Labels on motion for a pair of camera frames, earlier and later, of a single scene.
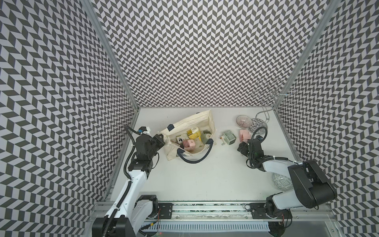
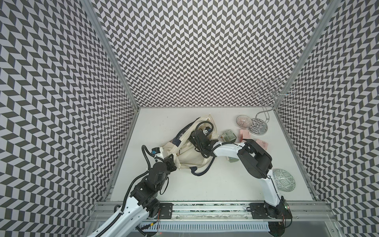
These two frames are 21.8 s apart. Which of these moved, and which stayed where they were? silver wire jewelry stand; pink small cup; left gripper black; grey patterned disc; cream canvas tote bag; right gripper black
Moved: right gripper black; left gripper black; pink small cup; cream canvas tote bag
Stayed: grey patterned disc; silver wire jewelry stand
